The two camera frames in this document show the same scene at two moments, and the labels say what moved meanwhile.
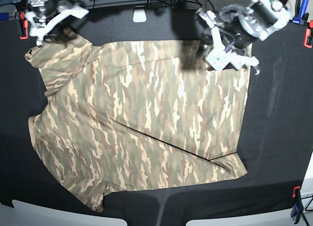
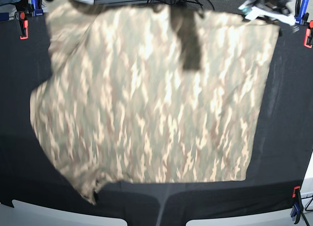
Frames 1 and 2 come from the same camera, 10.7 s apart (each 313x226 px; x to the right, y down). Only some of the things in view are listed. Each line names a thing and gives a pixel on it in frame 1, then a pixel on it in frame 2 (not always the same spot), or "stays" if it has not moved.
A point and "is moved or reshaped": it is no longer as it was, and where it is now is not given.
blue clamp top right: [301, 14] stays
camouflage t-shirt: [133, 116] is moved or reshaped
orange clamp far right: [308, 37] stays
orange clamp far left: [24, 24] stays
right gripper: [227, 32] to [270, 6]
